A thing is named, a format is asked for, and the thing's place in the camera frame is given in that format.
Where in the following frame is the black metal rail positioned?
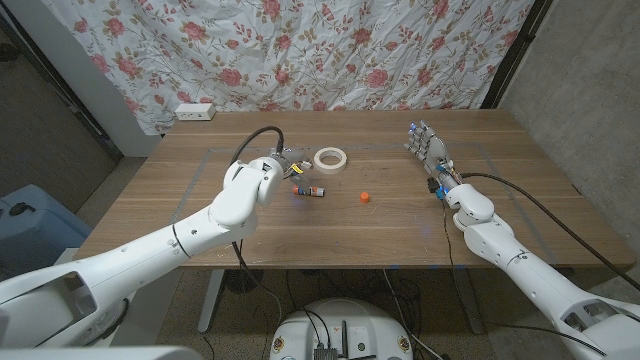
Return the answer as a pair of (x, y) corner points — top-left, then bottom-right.
(0, 9), (125, 162)

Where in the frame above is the floral backdrop cloth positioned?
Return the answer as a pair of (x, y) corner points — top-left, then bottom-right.
(39, 0), (536, 136)

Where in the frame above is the white table leg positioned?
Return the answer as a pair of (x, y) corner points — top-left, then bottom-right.
(197, 268), (226, 334)

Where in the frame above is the grey table leg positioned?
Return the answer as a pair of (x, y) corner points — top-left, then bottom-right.
(451, 267), (487, 335)

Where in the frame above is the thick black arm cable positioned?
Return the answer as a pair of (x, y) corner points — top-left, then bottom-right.
(459, 171), (640, 291)
(228, 124), (286, 311)

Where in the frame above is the white floor cable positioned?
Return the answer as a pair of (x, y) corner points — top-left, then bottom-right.
(382, 269), (445, 360)

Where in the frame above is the black round floor fan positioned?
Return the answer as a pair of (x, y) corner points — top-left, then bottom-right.
(222, 269), (265, 295)

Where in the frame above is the blue plastic bin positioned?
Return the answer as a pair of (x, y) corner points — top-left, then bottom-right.
(0, 183), (94, 281)

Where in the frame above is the black backdrop stand pole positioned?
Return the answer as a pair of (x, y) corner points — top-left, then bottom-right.
(480, 0), (554, 110)

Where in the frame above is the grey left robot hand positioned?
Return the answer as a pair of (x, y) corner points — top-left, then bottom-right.
(267, 145), (316, 181)

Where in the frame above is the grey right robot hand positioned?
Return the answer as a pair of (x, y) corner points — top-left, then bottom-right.
(403, 118), (461, 198)

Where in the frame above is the white power strip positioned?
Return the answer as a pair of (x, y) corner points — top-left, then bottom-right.
(174, 102), (217, 122)

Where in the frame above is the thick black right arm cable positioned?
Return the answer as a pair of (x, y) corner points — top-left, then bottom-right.
(459, 171), (640, 291)

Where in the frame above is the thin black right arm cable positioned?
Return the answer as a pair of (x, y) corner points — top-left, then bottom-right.
(440, 195), (611, 355)

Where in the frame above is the orange and white glue stick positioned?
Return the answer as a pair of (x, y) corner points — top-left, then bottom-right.
(292, 184), (326, 198)

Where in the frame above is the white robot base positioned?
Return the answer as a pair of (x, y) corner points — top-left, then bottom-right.
(268, 298), (415, 360)

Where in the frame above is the beige masking tape roll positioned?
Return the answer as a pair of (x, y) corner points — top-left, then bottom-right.
(313, 146), (349, 175)

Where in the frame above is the white robot chest cover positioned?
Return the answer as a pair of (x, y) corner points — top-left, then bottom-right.
(0, 345), (204, 360)

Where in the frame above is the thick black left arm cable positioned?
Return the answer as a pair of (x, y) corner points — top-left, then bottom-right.
(228, 124), (286, 311)

